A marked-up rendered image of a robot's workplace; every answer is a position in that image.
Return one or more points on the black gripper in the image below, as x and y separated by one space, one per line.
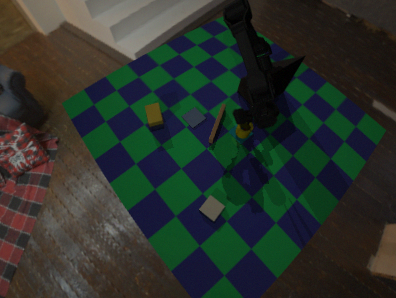
242 116

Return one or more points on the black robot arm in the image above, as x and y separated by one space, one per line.
237 16

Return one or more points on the yellow flat block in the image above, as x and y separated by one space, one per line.
153 114

